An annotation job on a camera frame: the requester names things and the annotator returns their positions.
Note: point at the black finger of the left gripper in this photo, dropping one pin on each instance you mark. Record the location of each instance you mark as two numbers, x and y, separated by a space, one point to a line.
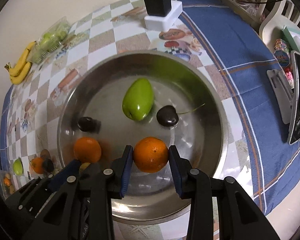
31 197

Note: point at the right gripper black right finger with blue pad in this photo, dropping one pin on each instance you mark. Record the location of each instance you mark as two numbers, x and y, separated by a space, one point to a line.
239 216

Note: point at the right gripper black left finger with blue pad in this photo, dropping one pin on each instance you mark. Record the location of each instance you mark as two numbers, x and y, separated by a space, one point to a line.
81 205

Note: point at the round green fruit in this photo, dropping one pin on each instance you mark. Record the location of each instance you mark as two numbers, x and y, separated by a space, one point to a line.
18 167

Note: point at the orange tangerine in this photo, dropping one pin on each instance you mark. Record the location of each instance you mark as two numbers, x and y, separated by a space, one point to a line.
87 150
150 155
37 165

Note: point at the oblong green fruit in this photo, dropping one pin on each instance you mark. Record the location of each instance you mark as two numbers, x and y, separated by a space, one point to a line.
138 100

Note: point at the clear box of green fruits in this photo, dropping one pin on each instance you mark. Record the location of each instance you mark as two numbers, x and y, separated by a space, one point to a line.
50 41

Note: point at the checkered patterned tablecloth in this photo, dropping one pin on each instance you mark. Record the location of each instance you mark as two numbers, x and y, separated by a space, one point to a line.
31 110

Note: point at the dark cherry with stem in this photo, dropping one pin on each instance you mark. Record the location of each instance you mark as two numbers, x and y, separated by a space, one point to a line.
168 116

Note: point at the large steel bowl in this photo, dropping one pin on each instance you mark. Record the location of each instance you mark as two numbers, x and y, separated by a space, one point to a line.
200 137

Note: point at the yellow banana bunch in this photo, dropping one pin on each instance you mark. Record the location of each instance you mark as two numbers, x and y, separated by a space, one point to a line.
21 68

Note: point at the grey phone stand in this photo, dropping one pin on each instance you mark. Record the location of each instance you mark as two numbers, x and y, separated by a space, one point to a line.
283 93

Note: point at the smartphone in stand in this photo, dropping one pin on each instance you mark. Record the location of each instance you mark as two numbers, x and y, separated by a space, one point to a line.
294 125

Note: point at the colourful round tin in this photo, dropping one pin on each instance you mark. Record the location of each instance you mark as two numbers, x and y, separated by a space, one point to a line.
281 52

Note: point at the blue cloth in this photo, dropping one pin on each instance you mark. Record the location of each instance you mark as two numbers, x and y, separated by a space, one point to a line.
242 79

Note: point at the white box base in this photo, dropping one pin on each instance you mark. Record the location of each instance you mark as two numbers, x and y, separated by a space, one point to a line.
157 23

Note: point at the white chair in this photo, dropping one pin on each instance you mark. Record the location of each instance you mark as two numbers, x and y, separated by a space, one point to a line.
271 17

